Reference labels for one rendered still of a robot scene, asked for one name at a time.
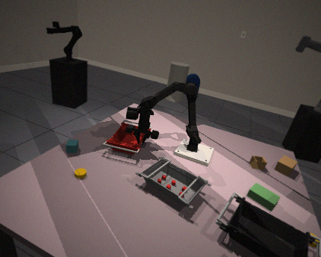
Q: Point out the green rectangular block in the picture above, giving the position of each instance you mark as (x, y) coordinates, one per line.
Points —
(263, 196)

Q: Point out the small teal block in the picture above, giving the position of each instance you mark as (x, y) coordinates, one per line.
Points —
(72, 146)

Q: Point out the small open brown box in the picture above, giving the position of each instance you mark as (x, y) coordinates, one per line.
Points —
(257, 162)

